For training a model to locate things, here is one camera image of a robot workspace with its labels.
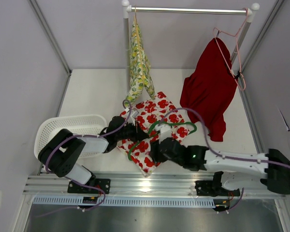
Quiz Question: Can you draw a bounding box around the red poppy print cloth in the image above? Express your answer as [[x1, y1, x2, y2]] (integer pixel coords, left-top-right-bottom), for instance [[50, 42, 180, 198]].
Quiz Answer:
[[117, 91, 197, 176]]

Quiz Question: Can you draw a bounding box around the white metal clothes rack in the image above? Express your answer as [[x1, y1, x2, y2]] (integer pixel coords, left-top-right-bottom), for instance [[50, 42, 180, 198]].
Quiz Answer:
[[120, 0, 261, 95]]

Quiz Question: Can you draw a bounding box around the white perforated plastic basket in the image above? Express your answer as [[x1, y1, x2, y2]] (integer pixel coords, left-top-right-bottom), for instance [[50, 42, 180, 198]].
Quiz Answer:
[[34, 115, 109, 159]]

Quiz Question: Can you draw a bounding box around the white slotted cable duct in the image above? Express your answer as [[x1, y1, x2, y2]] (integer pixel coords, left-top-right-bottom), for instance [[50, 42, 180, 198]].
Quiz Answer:
[[33, 195, 216, 208]]

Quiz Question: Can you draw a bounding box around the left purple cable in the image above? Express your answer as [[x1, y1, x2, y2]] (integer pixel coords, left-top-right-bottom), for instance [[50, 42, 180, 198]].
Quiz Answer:
[[45, 99, 132, 194]]

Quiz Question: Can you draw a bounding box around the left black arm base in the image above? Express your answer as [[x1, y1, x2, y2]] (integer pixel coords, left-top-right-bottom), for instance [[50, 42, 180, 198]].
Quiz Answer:
[[67, 176, 111, 194]]

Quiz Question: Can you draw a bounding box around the pink clothes hanger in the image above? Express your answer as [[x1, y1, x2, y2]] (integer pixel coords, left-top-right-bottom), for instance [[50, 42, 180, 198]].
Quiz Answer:
[[213, 8, 253, 92]]

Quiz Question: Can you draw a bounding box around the red skirt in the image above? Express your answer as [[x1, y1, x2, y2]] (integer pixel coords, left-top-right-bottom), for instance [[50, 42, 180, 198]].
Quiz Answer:
[[180, 38, 237, 142]]

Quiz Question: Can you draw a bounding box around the yellow clothes hanger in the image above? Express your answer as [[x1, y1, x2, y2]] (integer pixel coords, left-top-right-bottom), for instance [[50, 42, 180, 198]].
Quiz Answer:
[[134, 7, 144, 80]]

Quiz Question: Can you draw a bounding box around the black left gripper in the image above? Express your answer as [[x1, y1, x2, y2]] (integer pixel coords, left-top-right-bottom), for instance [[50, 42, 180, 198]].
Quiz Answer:
[[116, 120, 148, 143]]

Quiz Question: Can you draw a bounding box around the green clothes hanger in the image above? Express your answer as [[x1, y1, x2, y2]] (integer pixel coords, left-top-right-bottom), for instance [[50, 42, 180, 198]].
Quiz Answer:
[[127, 120, 198, 160]]

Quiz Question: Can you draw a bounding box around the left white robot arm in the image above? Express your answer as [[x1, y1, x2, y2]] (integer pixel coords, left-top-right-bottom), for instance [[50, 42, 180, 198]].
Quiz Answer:
[[34, 116, 149, 193]]

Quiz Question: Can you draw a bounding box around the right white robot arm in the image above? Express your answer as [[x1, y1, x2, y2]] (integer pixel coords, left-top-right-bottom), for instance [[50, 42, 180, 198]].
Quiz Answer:
[[150, 138, 290, 196]]

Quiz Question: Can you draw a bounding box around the aluminium mounting rail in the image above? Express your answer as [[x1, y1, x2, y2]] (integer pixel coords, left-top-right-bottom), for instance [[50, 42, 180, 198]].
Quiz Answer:
[[23, 172, 286, 194]]

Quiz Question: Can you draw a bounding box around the lemon print skirt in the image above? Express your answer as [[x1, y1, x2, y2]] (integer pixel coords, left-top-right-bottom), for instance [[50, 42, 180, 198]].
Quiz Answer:
[[126, 21, 155, 104]]

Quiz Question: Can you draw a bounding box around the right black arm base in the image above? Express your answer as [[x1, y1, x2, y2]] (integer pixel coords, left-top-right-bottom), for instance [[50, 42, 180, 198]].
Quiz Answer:
[[195, 172, 240, 197]]

